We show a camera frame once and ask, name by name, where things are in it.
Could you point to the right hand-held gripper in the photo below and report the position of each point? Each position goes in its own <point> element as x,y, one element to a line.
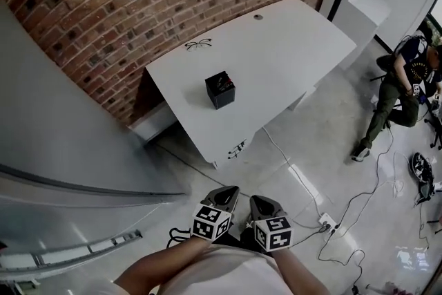
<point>273,231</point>

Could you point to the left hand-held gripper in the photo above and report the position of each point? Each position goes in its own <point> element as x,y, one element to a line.
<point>210,217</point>

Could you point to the person's left forearm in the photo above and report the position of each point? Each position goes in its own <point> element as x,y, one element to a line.
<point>162,262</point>

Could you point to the person's right forearm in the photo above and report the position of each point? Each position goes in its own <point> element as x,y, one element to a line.
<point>291,273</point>

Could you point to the white desk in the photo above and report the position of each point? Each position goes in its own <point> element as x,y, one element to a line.
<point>262,55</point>

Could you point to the white power strip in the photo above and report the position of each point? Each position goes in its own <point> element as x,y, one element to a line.
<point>328,221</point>

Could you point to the person's light shirt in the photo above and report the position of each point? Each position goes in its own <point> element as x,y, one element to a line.
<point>224,273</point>

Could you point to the black cube box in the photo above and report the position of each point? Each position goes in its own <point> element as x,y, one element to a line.
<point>221,90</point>

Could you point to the black-rimmed eyeglasses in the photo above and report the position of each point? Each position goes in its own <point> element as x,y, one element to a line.
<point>198,44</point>

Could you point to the grey partition panel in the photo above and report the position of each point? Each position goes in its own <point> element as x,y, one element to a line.
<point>69,114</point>

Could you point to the black office chair base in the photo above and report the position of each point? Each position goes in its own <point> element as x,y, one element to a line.
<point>435,131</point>

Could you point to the white low cabinet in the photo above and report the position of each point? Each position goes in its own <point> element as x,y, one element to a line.
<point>369,7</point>

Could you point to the metal sliding rail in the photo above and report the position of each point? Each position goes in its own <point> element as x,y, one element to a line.
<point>86,247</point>

